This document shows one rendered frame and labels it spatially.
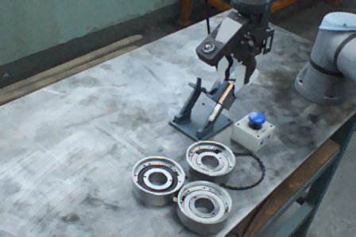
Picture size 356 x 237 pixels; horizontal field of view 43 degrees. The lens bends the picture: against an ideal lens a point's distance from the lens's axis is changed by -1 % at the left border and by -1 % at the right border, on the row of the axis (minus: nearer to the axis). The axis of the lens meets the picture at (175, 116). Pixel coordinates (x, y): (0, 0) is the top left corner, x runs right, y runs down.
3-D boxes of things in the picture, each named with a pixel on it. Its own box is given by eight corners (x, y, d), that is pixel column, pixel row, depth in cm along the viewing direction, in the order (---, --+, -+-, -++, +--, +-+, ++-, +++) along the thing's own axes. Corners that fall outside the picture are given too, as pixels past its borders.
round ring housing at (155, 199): (142, 214, 87) (144, 200, 84) (123, 176, 94) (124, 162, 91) (191, 200, 91) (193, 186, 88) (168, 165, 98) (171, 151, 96)
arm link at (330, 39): (336, 48, 130) (353, 4, 121) (366, 73, 120) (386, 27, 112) (301, 51, 126) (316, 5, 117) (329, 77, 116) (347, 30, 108)
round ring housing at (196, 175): (218, 196, 93) (222, 182, 90) (174, 173, 96) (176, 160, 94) (239, 168, 100) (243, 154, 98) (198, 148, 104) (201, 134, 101)
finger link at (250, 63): (255, 84, 92) (257, 44, 87) (249, 87, 91) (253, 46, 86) (237, 76, 95) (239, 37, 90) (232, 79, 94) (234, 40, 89)
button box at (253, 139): (254, 154, 104) (259, 137, 101) (230, 138, 108) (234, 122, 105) (273, 139, 109) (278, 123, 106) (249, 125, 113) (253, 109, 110)
